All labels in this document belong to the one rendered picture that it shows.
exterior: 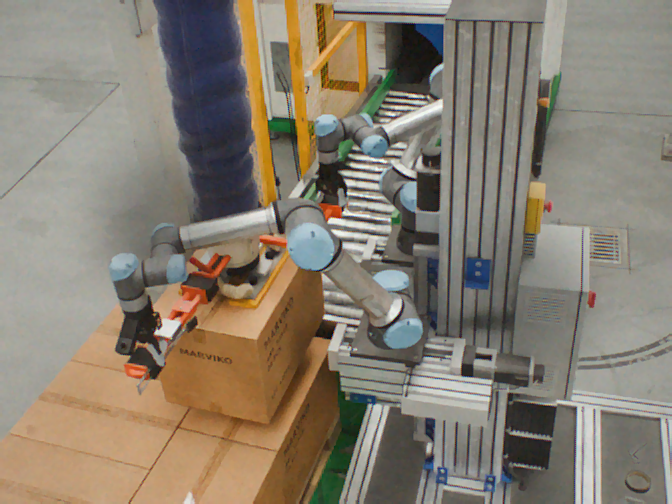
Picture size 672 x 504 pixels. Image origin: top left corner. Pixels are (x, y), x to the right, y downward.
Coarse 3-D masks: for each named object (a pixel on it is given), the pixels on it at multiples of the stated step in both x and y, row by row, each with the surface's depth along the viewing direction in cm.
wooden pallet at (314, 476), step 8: (336, 416) 356; (336, 424) 358; (328, 432) 348; (336, 432) 360; (328, 440) 351; (328, 448) 355; (320, 456) 353; (328, 456) 354; (320, 464) 350; (312, 472) 347; (320, 472) 347; (312, 480) 343; (304, 488) 327; (312, 488) 340; (304, 496) 337
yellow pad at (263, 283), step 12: (264, 252) 292; (276, 252) 291; (288, 252) 292; (276, 264) 286; (252, 276) 277; (264, 276) 281; (276, 276) 283; (264, 288) 276; (228, 300) 272; (240, 300) 272; (252, 300) 272
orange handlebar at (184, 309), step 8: (328, 216) 288; (264, 240) 279; (272, 240) 278; (280, 240) 277; (216, 256) 272; (224, 256) 272; (208, 264) 269; (224, 264) 269; (216, 272) 265; (184, 296) 256; (200, 296) 256; (176, 304) 252; (184, 304) 252; (192, 304) 252; (176, 312) 251; (184, 312) 250; (192, 312) 252; (184, 320) 248; (136, 376) 230
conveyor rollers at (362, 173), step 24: (408, 96) 511; (384, 120) 486; (360, 168) 445; (384, 168) 441; (360, 192) 423; (360, 216) 407; (384, 216) 404; (360, 240) 392; (384, 240) 388; (360, 264) 377; (336, 288) 365; (336, 312) 349; (360, 312) 347
